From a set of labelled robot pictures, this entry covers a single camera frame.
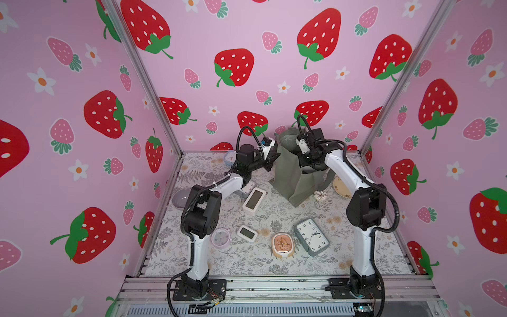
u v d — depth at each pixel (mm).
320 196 985
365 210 546
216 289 743
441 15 701
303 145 874
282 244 824
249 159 767
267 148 799
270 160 818
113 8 675
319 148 697
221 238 839
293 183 947
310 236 845
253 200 954
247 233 860
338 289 733
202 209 562
